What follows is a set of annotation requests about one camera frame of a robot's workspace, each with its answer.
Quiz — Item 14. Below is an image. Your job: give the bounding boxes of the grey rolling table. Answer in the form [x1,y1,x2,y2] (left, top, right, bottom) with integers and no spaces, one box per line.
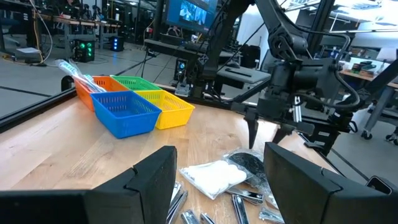
[340,46,398,147]

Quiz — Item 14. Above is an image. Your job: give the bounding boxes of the clear bag of toothbrushes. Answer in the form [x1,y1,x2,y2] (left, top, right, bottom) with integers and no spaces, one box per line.
[55,58,107,93]

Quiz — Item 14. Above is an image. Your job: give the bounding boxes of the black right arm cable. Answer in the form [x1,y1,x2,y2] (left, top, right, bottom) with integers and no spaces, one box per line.
[295,29,361,110]

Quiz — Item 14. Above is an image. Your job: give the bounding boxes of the clear bag of black pads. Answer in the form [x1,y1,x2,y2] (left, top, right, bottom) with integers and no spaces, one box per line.
[223,148,279,209]

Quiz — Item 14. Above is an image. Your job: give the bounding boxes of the green plastic basket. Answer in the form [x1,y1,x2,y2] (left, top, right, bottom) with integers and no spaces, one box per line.
[110,75,163,92]

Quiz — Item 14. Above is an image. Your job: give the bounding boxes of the computer tower blue lights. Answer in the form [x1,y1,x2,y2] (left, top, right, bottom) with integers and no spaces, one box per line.
[109,35,125,52]

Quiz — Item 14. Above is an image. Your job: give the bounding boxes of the wooden top workbench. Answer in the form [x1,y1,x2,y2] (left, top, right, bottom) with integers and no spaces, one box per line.
[34,14,122,60]

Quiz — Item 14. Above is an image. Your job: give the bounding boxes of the monitor with blue picture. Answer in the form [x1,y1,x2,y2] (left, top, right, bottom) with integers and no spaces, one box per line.
[164,0,219,35]

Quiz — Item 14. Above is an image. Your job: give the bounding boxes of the white paper sheet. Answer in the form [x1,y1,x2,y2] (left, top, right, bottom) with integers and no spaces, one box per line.
[16,47,42,55]

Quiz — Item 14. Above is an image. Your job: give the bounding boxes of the small black computer tower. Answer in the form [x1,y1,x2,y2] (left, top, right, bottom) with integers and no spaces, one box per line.
[174,58,189,82]

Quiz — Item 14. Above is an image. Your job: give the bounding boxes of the clear bag of white cotton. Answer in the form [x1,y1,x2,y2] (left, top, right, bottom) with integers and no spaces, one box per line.
[179,159,253,200]

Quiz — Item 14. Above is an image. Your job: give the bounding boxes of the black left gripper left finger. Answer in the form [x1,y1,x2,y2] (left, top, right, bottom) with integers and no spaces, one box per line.
[0,145,178,224]

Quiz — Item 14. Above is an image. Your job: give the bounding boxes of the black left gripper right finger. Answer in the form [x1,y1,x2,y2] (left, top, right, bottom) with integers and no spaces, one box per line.
[263,142,398,224]

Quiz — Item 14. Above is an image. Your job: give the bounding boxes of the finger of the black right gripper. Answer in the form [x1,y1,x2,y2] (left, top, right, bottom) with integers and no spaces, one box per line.
[244,110,259,149]
[272,123,296,146]

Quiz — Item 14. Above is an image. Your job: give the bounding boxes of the black desk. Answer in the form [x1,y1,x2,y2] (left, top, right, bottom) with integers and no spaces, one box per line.
[144,39,272,94]

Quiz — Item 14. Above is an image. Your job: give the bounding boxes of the blue plastic basket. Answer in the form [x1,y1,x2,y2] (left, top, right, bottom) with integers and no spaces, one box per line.
[90,90,162,139]

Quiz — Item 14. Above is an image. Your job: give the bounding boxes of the black camera gantry beam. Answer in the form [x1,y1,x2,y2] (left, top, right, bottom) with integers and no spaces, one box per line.
[306,0,336,57]

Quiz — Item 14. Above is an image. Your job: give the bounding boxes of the orange plastic basket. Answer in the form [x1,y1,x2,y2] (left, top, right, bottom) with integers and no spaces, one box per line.
[73,75,130,112]

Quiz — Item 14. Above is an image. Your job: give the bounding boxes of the yellow plastic basket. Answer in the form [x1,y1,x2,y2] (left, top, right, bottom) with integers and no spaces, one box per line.
[134,89,196,131]

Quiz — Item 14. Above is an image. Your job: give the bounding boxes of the silver nail clipper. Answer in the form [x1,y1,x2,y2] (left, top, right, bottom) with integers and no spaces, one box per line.
[226,186,264,205]
[200,212,216,224]
[259,207,285,224]
[166,182,189,224]
[180,210,200,224]
[231,194,250,224]

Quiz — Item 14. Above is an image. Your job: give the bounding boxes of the computer tower green lights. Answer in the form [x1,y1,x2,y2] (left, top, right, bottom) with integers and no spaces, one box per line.
[73,39,96,63]

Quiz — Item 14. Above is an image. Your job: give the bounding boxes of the yellow floor cable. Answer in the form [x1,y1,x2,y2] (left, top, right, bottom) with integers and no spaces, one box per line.
[30,18,44,65]

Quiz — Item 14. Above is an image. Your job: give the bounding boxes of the white cable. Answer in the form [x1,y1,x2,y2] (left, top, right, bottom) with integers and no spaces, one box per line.
[27,0,54,67]

